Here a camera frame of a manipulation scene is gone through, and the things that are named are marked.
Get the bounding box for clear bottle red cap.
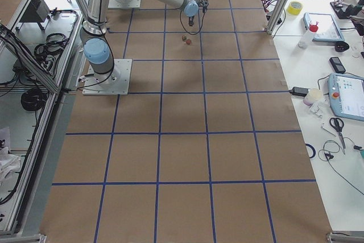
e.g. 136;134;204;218
297;22;319;49

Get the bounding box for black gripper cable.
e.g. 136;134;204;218
180;0;209;35

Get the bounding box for teach pendant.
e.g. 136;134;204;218
303;13;345;42
327;73;363;121

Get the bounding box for aluminium frame post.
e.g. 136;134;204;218
264;0;302;35

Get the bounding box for teach pendant near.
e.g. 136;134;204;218
327;73;363;121

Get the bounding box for black power adapter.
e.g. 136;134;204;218
289;87;309;97

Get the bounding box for black scissors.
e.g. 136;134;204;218
329;117;346;154

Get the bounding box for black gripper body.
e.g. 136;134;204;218
188;16;195;26

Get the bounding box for yellow tape roll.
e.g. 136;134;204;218
287;1;303;15

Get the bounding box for teach pendant far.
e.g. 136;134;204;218
303;13;345;42

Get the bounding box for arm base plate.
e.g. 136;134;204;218
108;0;141;10
82;59;132;96

